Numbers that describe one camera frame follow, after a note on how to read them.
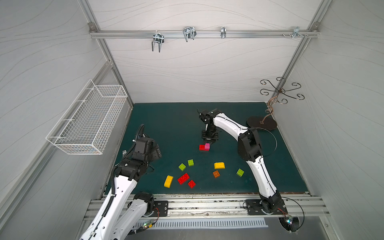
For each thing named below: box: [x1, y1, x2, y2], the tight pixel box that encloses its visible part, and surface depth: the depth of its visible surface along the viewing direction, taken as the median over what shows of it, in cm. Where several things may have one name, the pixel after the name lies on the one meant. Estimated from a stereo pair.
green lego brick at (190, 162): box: [187, 159, 194, 167], surface depth 90 cm
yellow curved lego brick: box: [214, 162, 226, 170], surface depth 89 cm
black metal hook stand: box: [247, 77, 305, 130], surface depth 92 cm
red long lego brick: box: [177, 173, 190, 185], surface depth 84 cm
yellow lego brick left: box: [164, 175, 174, 189], surface depth 83 cm
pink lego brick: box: [204, 143, 211, 151], surface depth 95 cm
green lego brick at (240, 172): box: [236, 168, 245, 177], surface depth 86 cm
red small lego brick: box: [187, 179, 196, 189], surface depth 82 cm
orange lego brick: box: [212, 170, 221, 178], surface depth 86 cm
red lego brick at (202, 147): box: [199, 144, 206, 151], surface depth 95 cm
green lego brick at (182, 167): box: [178, 163, 186, 172], surface depth 88 cm
